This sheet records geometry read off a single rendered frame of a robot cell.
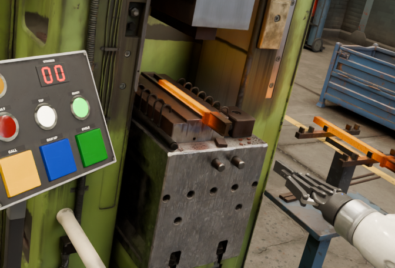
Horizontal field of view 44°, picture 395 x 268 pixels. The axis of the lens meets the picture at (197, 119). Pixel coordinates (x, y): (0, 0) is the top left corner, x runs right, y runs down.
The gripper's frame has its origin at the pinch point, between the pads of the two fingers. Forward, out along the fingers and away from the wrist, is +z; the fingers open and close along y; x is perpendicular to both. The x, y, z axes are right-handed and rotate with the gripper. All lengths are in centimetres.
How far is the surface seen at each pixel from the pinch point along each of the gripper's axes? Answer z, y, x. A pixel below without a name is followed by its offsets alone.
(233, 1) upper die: 35.0, 0.0, 35.1
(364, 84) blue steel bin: 221, 331, -59
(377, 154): 9, 51, -5
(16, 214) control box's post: 25, -58, -18
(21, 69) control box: 23, -60, 18
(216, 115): 31.0, -0.8, 2.2
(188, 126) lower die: 35.1, -7.0, -2.9
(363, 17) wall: 572, 750, -44
